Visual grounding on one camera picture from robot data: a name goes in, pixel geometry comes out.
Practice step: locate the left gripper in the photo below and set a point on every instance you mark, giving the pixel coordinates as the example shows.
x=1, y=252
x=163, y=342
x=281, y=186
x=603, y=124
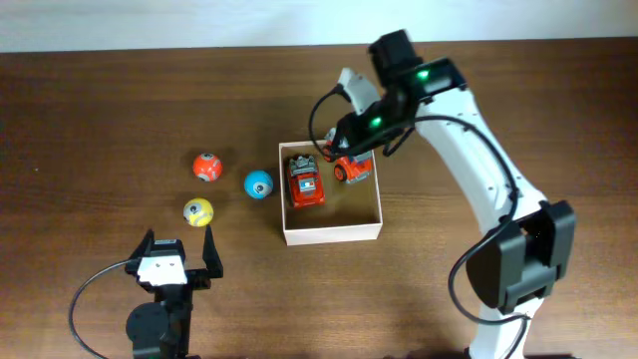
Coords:
x=199, y=278

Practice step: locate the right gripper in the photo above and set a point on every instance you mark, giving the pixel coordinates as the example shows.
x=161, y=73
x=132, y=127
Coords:
x=357, y=139

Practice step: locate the yellow toy ball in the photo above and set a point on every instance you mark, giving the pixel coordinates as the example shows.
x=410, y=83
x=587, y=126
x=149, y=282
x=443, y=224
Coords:
x=198, y=212

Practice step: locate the red fire truck yellow ladder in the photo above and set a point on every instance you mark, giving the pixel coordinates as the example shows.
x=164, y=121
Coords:
x=348, y=169

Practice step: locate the orange toy ball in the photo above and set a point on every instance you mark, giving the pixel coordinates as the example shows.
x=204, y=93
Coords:
x=207, y=167

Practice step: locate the red fire truck grey top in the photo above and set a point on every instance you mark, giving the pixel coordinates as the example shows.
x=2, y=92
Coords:
x=305, y=184

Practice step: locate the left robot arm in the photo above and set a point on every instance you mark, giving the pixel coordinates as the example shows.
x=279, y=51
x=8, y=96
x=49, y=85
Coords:
x=160, y=329

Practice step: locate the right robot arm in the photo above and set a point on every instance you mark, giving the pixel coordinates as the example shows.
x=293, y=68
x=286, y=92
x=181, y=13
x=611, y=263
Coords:
x=526, y=240

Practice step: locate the blue toy ball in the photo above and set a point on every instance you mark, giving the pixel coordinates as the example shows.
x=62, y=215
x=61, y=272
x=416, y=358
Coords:
x=258, y=184

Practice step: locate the open cardboard box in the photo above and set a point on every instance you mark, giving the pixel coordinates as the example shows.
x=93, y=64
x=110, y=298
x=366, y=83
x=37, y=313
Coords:
x=351, y=211

